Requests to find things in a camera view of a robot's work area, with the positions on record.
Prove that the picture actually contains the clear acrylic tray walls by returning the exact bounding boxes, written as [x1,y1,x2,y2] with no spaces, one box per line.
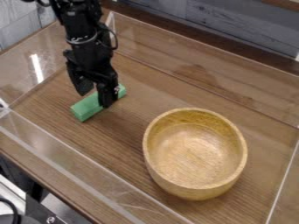
[0,14,299,224]

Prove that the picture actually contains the brown wooden bowl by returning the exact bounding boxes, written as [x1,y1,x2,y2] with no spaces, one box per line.
[143,108,248,201]

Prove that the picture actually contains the green rectangular block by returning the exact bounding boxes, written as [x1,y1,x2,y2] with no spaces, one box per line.
[69,83,128,123]

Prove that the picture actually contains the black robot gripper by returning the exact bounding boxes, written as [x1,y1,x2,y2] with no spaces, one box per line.
[63,22,119,109]

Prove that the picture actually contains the black cable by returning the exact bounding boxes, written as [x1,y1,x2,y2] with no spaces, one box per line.
[0,197,21,224]

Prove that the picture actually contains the black metal bracket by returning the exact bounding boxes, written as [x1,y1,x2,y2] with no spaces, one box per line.
[24,195,67,224]

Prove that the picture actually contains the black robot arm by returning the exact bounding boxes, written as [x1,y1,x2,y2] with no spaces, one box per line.
[21,0,119,108]

